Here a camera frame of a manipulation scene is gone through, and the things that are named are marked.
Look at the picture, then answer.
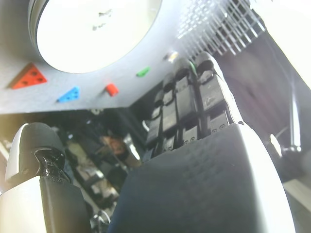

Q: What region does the white plate with leaf print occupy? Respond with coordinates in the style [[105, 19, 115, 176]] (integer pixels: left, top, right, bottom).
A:
[[27, 0, 43, 53]]

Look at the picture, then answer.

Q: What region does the white plate with ink smudge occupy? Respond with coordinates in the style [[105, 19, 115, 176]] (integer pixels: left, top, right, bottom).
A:
[[35, 0, 163, 74]]

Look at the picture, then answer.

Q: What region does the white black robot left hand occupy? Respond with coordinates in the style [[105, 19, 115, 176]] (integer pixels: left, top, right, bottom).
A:
[[0, 50, 296, 233]]

